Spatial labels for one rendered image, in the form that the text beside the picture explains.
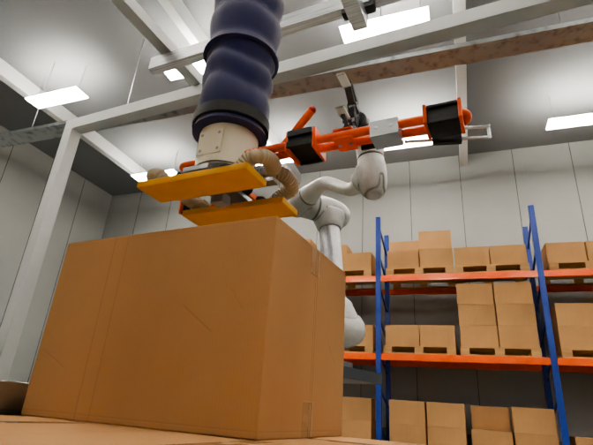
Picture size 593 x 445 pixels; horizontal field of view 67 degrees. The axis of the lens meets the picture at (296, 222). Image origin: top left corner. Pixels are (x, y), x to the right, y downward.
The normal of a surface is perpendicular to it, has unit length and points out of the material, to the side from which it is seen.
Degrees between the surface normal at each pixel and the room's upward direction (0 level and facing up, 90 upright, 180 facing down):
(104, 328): 90
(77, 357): 90
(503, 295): 90
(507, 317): 90
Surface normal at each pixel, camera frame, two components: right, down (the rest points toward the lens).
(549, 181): -0.33, -0.39
